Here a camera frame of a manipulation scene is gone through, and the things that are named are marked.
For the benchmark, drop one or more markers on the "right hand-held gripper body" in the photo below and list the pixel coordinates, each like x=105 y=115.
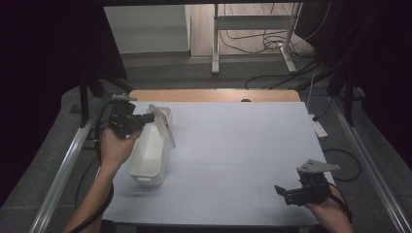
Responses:
x=311 y=194

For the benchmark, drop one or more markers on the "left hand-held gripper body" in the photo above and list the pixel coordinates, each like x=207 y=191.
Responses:
x=124 y=119

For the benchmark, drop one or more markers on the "pink phone case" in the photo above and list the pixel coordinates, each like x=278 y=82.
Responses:
x=163 y=126

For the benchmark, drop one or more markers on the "white plastic storage box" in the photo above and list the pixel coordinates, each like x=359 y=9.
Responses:
x=149 y=158

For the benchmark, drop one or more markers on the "person's right hand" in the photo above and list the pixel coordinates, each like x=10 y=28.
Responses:
x=330 y=212

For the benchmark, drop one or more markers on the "person's left hand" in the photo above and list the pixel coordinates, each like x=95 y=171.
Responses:
x=116 y=149

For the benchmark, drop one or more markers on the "black metal stand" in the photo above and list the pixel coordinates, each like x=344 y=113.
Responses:
x=348 y=106
x=84 y=103

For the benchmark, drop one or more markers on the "white power strip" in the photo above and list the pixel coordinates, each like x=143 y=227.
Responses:
x=320 y=129

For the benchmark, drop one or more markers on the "wooden table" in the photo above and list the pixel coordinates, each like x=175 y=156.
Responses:
x=194 y=95

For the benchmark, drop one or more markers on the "white table board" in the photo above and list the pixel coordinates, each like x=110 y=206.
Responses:
x=226 y=155

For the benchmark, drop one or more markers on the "white cabinet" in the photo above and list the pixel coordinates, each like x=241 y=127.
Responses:
x=145 y=29

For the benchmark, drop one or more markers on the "aluminium rail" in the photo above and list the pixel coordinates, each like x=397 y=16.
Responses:
x=366 y=161
x=64 y=168

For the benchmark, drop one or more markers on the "white desk frame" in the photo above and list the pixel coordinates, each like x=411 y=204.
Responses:
x=252 y=22

